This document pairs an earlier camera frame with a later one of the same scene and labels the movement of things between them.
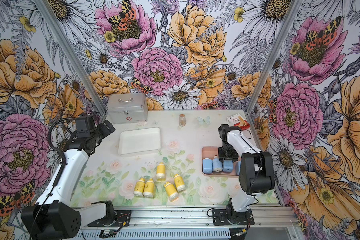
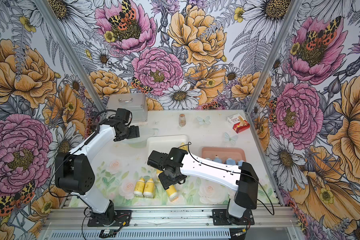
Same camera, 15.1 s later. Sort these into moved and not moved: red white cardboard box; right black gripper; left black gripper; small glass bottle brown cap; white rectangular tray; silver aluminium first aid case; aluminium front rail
Moved: white rectangular tray; right black gripper; left black gripper
Not moved: aluminium front rail; silver aluminium first aid case; red white cardboard box; small glass bottle brown cap
